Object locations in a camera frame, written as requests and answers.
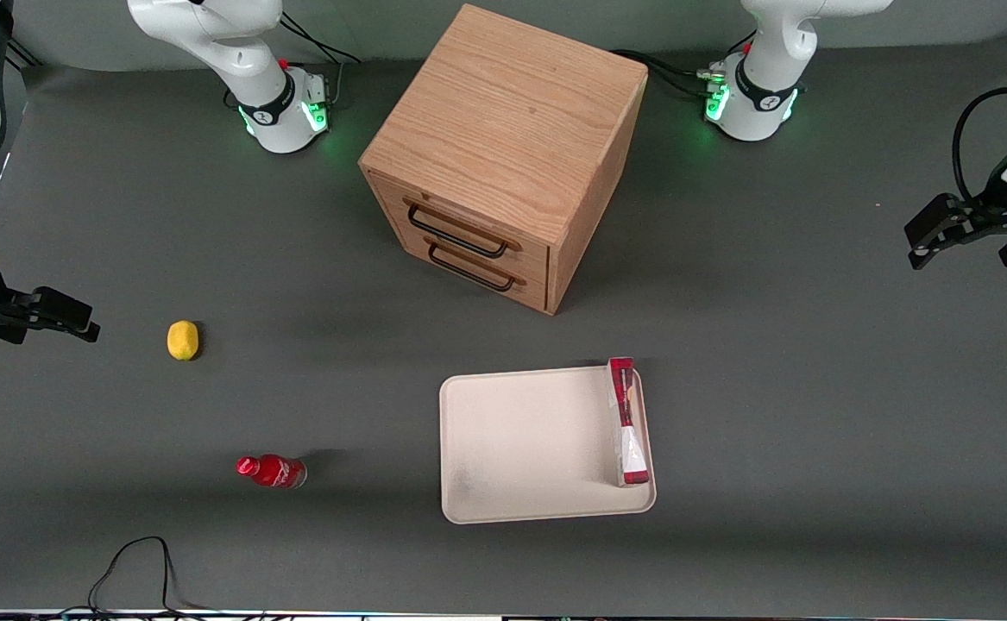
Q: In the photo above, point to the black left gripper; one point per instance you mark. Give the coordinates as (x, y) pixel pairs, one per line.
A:
(983, 213)

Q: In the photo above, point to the red cookie box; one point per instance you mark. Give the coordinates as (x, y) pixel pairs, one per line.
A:
(628, 423)

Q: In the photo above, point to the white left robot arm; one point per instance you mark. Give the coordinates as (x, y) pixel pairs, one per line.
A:
(770, 52)

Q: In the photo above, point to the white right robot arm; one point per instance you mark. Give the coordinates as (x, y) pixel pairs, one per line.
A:
(236, 52)

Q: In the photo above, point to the cream plastic tray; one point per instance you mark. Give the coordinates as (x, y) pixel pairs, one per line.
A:
(529, 444)

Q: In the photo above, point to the yellow lemon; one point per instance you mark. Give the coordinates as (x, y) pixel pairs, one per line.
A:
(182, 340)

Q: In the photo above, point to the red cola bottle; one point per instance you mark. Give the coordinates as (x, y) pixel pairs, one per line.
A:
(274, 472)

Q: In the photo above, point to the wooden drawer front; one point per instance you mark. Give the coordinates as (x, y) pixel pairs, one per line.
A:
(531, 293)
(520, 254)

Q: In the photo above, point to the wooden drawer cabinet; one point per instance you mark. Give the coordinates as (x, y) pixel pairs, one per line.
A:
(512, 112)

